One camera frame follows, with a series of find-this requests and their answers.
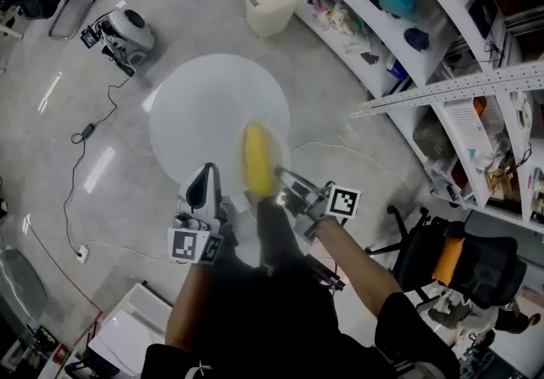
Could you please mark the person's black shirt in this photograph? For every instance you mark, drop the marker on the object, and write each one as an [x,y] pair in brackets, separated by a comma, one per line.
[408,335]

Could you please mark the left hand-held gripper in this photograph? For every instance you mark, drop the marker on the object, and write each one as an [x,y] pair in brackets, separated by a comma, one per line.
[185,245]

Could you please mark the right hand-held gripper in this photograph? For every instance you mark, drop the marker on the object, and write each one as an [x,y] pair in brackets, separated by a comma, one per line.
[344,203]

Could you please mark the white perforated basket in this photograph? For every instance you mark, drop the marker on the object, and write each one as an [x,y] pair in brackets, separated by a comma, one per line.
[467,122]

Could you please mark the cream plastic trash bin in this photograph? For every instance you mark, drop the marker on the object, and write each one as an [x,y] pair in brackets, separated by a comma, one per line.
[272,7]

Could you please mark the black rectangular box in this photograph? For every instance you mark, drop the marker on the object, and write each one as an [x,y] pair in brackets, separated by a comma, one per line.
[124,67]

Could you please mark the round white table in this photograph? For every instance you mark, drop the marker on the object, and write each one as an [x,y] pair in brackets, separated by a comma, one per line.
[212,105]

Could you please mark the heap of colourful bags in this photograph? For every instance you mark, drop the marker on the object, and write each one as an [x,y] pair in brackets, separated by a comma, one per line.
[340,20]

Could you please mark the black office chair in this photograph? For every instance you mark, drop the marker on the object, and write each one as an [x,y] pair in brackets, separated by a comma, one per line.
[480,267]

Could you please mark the white storage box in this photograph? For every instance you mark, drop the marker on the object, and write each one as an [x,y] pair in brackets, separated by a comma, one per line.
[127,326]

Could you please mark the blue box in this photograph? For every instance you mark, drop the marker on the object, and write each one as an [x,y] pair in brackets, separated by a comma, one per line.
[398,69]

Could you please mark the grey rounded cover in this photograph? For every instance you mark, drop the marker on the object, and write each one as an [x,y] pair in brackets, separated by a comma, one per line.
[21,284]

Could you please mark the person's right forearm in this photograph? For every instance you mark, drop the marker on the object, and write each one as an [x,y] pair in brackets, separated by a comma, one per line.
[357,267]

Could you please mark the dark green bag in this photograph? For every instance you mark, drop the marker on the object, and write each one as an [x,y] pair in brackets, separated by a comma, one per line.
[433,137]

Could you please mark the small black screen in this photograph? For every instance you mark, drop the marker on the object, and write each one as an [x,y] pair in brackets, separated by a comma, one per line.
[90,38]

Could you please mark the orange cushion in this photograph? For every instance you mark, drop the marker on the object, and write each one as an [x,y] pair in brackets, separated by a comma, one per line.
[446,260]

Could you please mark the white power strip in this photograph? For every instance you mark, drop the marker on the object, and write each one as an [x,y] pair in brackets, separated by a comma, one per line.
[83,252]

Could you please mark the yellow banana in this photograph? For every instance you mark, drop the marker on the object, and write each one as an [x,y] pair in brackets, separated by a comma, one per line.
[257,156]

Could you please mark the person's black trousers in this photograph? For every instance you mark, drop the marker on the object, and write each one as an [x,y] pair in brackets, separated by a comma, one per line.
[280,237]

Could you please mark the dark blue cloth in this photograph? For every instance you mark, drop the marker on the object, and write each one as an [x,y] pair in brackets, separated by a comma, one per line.
[416,39]

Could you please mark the person's left forearm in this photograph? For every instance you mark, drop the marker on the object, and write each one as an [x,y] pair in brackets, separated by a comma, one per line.
[187,305]

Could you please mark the white power strip lead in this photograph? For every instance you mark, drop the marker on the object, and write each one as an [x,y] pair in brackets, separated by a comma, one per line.
[127,246]

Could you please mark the white grey round machine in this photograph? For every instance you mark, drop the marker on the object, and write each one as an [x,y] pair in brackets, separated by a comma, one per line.
[132,33]

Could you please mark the white metal shelf unit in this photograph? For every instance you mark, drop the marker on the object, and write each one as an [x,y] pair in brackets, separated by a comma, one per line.
[467,86]

